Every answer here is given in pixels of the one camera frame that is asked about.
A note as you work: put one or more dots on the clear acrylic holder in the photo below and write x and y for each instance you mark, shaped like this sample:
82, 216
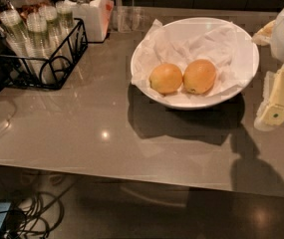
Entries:
131, 18

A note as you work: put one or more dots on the orange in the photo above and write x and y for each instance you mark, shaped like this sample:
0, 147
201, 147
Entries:
199, 76
165, 78

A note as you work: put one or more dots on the black wire basket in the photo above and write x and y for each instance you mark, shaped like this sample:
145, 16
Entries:
73, 47

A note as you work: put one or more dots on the plastic cup stack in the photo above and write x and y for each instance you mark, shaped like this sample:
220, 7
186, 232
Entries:
39, 48
17, 38
49, 13
65, 17

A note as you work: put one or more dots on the plastic cup stack middle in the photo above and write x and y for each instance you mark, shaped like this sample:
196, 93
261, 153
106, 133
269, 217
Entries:
39, 48

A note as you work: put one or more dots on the plastic cup stack far right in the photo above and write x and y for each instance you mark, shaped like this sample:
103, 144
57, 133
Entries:
65, 17

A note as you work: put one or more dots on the white ceramic bowl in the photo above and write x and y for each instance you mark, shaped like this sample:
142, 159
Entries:
246, 64

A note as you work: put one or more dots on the white lidded canister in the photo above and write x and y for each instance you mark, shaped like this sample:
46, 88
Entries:
96, 15

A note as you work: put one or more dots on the plastic cup stack left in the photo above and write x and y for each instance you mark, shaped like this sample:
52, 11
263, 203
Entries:
17, 38

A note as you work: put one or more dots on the white paper liner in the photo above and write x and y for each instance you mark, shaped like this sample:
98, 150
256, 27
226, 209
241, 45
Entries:
184, 41

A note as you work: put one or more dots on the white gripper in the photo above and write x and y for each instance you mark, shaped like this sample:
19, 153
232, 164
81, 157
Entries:
271, 112

